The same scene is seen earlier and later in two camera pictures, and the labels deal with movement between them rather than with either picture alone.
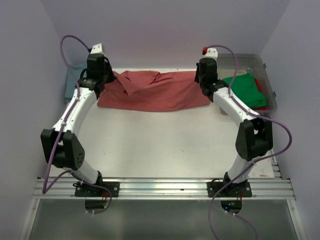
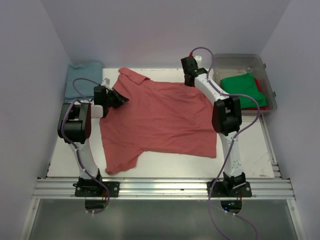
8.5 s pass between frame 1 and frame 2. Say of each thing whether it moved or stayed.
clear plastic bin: stayed
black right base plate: stayed
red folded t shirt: stayed
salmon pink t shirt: moved
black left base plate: stayed
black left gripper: moved
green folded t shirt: stayed
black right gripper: moved
